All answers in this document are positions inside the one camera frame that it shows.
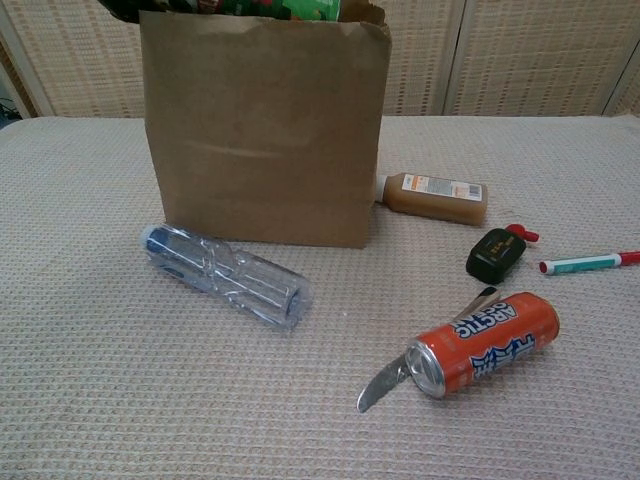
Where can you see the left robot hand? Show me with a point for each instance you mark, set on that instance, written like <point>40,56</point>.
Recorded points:
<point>122,9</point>

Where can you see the green chip can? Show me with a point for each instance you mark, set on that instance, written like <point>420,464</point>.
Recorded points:
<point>305,7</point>

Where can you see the brown paper bag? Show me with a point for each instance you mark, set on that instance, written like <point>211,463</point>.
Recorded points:
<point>260,140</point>

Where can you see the transparent water bottle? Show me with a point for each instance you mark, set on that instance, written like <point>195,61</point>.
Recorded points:
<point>225,275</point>

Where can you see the brown juice bottle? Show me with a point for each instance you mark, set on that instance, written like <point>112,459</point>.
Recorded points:
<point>435,200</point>

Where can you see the black bottle with red cap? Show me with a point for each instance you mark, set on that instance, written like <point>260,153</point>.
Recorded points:
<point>492,255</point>

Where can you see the orange soda can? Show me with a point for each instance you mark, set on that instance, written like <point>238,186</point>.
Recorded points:
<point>490,345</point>

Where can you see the beige woven folding screen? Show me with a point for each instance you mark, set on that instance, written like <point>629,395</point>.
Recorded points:
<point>525,55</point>

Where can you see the teal marker with red cap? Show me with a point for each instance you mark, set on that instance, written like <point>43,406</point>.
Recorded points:
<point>585,263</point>

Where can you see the beige woven tablecloth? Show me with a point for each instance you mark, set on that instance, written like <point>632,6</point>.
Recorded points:
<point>500,440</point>

